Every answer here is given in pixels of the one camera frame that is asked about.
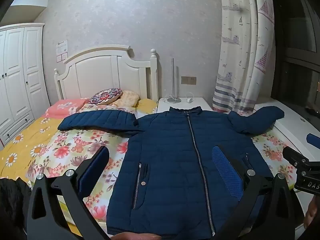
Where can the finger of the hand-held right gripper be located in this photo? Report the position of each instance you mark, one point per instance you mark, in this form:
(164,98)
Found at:
(295,157)
(313,141)

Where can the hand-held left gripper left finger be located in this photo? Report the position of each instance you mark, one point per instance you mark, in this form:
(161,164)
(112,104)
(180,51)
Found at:
(96,163)

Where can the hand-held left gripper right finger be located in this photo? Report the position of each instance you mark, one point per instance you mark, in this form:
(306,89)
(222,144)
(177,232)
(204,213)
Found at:
(226,172)

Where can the navy blue puffer jacket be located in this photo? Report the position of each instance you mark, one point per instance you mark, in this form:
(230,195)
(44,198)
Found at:
(170,155)

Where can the person's right hand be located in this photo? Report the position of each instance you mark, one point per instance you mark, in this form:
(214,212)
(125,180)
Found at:
(312,215)

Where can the person's left hand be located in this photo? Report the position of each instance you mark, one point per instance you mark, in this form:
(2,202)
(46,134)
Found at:
(135,237)

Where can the white window ledge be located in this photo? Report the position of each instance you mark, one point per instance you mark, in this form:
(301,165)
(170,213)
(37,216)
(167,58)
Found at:
(295,127)

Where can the floral quilt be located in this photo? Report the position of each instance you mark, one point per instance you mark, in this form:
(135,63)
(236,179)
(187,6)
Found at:
(75,150)

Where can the pink floral pillow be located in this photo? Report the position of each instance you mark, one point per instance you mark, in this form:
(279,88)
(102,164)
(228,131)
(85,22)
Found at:
(65,106)

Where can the round embroidered cushion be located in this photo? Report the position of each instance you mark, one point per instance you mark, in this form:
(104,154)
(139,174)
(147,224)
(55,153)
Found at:
(106,96)

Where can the peach patterned pillow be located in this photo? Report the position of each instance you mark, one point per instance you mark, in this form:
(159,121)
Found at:
(128,98)

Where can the yellow daisy bedsheet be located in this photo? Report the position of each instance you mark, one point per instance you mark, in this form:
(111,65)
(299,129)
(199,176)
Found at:
(22,150)

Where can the yellow pillow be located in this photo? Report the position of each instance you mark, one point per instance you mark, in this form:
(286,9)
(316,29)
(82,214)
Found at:
(147,105)

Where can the white nightstand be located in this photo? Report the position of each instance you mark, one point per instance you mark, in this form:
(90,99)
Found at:
(182,107)

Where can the white wooden headboard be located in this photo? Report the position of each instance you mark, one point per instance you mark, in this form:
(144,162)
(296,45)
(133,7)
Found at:
(105,75)

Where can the dark cloth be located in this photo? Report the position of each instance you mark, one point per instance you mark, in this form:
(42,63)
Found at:
(12,205)

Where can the dark window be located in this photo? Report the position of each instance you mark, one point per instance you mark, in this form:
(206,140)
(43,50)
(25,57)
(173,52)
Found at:
(297,42)

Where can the slim pole lamp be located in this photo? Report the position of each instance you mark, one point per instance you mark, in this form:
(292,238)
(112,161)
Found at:
(172,85)

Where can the printed white curtain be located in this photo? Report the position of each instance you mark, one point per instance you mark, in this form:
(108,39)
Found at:
(240,55)

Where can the white wardrobe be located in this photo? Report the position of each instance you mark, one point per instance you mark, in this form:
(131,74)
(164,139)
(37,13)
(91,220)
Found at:
(17,80)

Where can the brown wall socket plate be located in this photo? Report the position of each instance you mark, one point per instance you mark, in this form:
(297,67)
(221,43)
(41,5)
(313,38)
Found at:
(188,80)

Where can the pink wall switch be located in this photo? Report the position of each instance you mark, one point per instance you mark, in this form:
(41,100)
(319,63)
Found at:
(61,58)

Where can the paper wall notice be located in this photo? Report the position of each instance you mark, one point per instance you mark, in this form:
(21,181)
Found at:
(62,47)

